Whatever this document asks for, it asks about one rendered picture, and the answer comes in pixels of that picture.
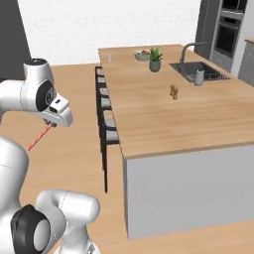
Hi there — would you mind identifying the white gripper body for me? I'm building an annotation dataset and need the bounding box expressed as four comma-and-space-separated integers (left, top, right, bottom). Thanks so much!
42, 104, 74, 129

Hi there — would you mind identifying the steel built-in oven stack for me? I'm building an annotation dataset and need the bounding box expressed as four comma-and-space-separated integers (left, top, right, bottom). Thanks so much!
209, 0, 250, 72

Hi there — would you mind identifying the red and white striped straw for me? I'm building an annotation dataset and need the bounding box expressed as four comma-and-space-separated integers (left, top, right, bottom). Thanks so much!
26, 123, 55, 153

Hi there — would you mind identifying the green plant in grey pot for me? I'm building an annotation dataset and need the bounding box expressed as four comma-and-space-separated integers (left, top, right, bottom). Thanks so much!
148, 47, 164, 73

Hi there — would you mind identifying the grey bowl of fruit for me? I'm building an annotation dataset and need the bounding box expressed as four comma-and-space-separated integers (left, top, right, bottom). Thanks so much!
133, 49, 152, 63

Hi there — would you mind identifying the white soap dispenser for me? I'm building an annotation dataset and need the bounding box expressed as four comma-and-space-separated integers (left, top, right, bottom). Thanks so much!
193, 64, 205, 87

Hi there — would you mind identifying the dark steel sink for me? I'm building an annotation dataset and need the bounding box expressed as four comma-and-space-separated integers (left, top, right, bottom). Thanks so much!
169, 61, 231, 83

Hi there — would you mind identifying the small brown figure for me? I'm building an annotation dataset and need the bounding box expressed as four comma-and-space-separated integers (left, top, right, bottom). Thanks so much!
169, 83, 180, 101

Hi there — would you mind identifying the grey curved tap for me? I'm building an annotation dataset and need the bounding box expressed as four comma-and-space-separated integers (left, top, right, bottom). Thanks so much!
179, 41, 208, 72

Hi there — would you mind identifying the grey cupboard with wooden top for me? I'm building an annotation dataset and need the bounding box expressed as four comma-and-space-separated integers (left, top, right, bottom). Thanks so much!
237, 38, 254, 88

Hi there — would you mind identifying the tall grey cupboard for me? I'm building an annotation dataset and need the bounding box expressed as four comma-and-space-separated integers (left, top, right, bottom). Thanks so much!
193, 0, 223, 61

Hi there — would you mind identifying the grey kitchen island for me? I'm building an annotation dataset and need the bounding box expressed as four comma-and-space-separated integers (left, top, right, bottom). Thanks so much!
97, 44, 254, 241

